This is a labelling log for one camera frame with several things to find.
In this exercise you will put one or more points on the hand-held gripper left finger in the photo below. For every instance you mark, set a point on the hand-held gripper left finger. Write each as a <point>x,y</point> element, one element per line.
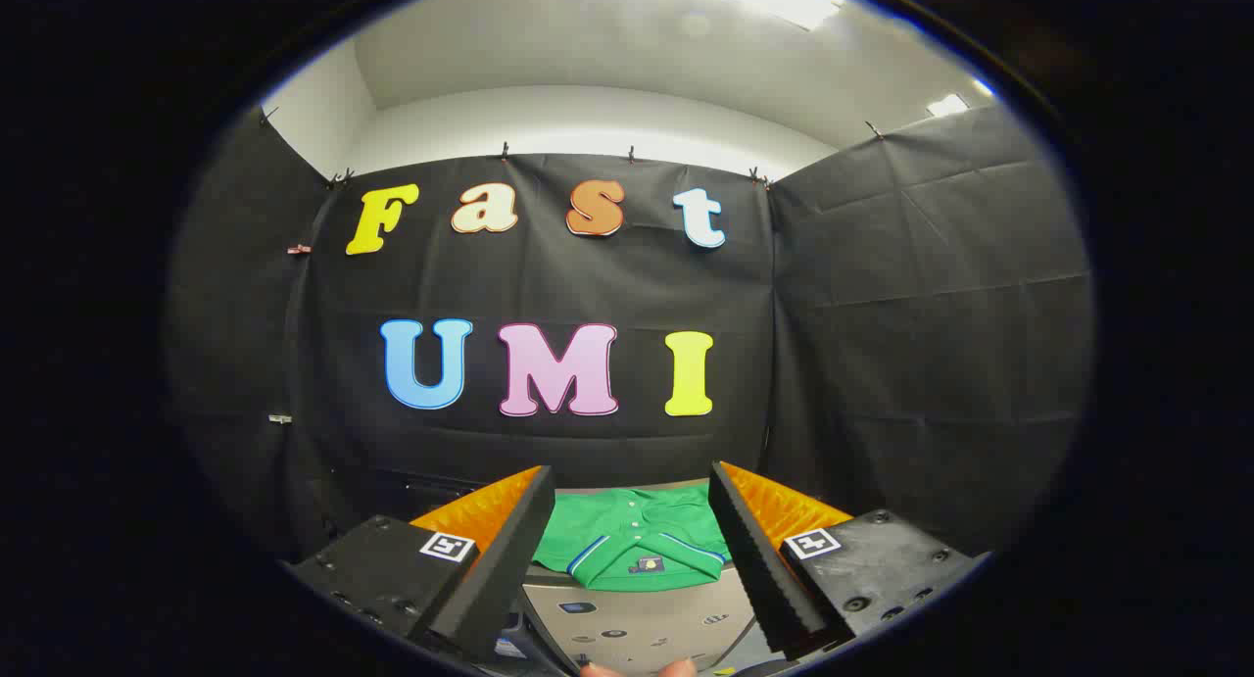
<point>505,569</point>

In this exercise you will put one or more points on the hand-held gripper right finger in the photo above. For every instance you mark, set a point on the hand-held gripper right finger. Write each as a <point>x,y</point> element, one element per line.
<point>759,569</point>

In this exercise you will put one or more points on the green polo shirt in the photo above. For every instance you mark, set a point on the green polo shirt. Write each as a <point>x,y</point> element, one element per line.
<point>627,530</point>

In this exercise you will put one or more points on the grey cabinet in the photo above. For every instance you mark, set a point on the grey cabinet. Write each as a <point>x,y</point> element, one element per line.
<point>647,618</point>

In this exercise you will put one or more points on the black backdrop cloth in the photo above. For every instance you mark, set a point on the black backdrop cloth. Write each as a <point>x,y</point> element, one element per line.
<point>862,344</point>

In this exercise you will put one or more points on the small ceiling light panel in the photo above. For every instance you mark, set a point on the small ceiling light panel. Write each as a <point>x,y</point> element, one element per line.
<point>946,105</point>

